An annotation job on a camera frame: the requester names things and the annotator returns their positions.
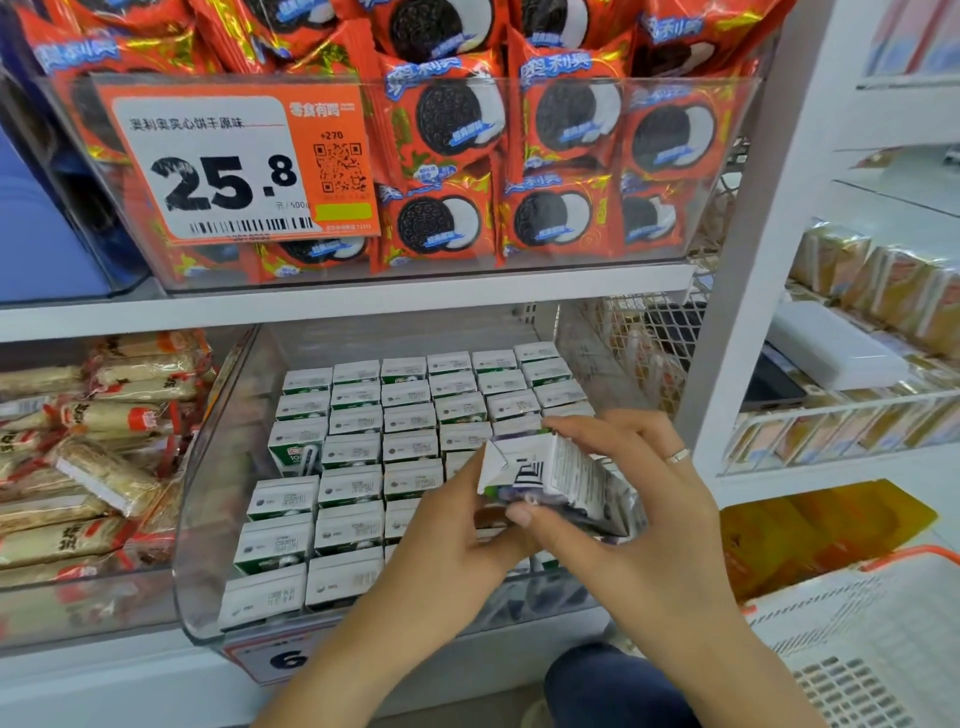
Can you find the blueberry juice carton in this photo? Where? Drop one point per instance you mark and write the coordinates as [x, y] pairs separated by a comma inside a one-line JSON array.
[[555, 480]]

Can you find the small orange price tag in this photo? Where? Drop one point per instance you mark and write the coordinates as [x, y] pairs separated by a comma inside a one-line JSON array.
[[278, 657]]

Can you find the rows of white juice cartons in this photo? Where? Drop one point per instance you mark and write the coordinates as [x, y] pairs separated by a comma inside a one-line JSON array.
[[330, 465]]

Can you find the person's blue jeans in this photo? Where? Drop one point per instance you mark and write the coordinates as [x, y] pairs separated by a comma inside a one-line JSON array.
[[615, 693]]

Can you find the yellow orange snack packet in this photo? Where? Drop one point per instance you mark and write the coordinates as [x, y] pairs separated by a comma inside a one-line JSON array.
[[825, 533]]

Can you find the white flat box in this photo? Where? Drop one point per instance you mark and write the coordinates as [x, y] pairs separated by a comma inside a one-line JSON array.
[[833, 345]]

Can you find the pile of yellow wafer bars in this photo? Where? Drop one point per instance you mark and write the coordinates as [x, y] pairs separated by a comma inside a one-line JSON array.
[[90, 465]]

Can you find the blue cardboard display box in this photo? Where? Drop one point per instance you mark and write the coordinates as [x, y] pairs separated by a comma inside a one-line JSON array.
[[53, 210]]

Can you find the stack of red cookie packets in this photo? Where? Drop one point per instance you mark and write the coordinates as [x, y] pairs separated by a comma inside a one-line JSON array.
[[570, 135]]

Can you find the large white orange price tag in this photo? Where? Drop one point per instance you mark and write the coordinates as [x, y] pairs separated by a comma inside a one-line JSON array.
[[240, 173]]

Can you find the clear plastic display bin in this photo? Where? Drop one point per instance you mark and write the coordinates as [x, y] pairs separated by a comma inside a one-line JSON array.
[[203, 585], [83, 608]]

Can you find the person's right hand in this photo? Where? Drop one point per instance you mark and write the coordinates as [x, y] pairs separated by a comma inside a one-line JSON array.
[[645, 525]]

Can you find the person's left hand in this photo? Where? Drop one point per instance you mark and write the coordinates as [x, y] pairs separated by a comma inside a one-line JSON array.
[[443, 555]]

